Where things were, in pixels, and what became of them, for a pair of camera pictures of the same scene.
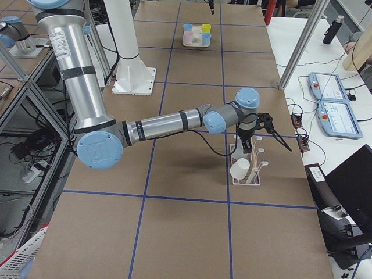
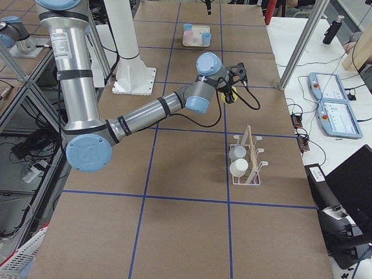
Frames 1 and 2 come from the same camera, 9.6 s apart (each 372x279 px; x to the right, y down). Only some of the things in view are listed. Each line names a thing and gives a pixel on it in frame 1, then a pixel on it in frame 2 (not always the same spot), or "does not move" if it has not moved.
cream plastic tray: x=198 y=36 does not move
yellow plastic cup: x=206 y=28 -> x=234 y=95
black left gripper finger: x=211 y=2 -> x=208 y=3
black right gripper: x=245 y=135 -> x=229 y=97
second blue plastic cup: x=188 y=27 does not move
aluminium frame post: x=319 y=8 does not move
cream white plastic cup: x=239 y=169 does not move
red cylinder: x=269 y=11 does not move
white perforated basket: x=11 y=267 does not move
